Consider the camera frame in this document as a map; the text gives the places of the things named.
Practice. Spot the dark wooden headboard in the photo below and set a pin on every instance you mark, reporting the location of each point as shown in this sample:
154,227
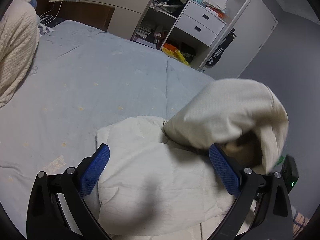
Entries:
92,14

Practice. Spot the orange yellow bag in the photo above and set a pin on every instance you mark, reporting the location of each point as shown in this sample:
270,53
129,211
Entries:
173,52

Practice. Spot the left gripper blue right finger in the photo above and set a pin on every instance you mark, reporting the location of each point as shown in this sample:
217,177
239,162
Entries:
261,209

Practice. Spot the light blue bed sheet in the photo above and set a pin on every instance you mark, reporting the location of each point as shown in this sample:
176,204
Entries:
81,79

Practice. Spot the white drawer unit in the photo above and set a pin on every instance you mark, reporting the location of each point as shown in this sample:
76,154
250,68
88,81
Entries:
200,23

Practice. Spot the cream waffle knit blanket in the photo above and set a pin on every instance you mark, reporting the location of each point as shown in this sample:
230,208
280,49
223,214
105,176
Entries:
19,39

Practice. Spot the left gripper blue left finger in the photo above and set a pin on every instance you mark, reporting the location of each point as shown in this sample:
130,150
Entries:
45,215

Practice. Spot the green shopping bag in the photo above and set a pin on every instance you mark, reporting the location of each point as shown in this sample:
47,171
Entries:
280,160

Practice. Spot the white door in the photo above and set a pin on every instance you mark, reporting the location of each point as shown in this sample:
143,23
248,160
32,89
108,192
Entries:
252,30

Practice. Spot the cream white hooded puffer jacket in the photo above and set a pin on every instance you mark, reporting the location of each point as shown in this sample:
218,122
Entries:
159,178

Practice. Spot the black Yonex racket bag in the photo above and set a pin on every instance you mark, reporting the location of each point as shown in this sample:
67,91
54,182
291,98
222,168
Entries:
216,55

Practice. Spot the white wardrobe shelf unit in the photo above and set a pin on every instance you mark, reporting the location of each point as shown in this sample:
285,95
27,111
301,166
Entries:
157,27

